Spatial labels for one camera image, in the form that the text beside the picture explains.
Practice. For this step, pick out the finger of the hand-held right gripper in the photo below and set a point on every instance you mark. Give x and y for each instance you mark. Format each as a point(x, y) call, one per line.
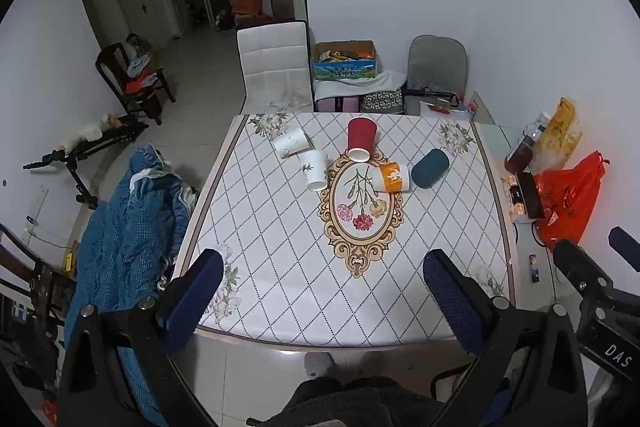
point(626, 248)
point(577, 264)

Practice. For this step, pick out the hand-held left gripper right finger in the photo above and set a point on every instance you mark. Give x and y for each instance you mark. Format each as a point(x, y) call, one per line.
point(450, 302)

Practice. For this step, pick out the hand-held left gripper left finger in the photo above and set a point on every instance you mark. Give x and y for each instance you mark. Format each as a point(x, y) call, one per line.
point(200, 292)

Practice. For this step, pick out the dark teal cup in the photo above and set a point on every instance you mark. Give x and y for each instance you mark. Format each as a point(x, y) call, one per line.
point(429, 169)

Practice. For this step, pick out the orange and white paper cup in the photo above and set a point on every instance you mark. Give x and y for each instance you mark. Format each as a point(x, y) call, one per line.
point(392, 177)

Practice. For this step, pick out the white leaf print paper cup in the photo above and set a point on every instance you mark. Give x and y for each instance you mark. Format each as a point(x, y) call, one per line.
point(314, 170)

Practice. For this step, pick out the red paper cup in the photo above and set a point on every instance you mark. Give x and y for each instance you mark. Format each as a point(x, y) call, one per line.
point(361, 138)

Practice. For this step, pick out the orange plastic bag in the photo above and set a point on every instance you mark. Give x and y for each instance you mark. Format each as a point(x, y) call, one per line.
point(570, 202)

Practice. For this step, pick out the dark brown box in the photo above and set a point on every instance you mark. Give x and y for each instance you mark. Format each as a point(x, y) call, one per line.
point(530, 198)

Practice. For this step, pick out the blue blanket on chair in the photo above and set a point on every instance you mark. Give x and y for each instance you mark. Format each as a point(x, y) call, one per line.
point(125, 252)

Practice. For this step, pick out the brown glass jar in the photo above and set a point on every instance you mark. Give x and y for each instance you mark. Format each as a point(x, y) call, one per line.
point(520, 153)

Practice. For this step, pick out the floral printed tablecloth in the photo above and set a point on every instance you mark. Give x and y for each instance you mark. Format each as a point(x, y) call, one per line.
point(345, 227)

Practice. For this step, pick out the yellow snack bag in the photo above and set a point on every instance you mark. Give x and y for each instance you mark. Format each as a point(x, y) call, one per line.
point(560, 134)

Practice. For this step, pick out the dark wooden chair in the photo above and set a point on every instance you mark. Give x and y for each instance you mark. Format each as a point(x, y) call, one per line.
point(25, 292)
point(132, 82)

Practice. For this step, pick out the black tripod stand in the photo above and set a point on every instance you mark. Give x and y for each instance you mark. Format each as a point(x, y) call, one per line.
point(75, 157)

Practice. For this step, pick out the white box with red items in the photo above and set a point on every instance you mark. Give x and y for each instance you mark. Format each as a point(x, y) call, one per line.
point(445, 109)

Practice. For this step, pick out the patterned black white bag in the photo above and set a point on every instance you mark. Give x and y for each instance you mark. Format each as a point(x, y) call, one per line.
point(382, 102)

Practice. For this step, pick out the pink box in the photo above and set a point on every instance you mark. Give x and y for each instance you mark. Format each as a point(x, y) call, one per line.
point(335, 104)

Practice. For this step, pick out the grey office chair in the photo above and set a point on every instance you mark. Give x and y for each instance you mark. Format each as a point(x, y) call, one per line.
point(436, 69)

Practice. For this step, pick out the white cloth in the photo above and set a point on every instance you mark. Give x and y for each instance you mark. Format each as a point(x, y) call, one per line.
point(360, 86)

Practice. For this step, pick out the white padded chair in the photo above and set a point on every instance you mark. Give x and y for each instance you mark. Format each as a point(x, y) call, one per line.
point(272, 67)

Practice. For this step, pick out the cardboard box of snacks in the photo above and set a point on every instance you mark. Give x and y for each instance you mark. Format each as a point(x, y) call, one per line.
point(345, 59)

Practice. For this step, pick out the orange box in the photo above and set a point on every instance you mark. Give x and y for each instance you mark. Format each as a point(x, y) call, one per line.
point(248, 7)

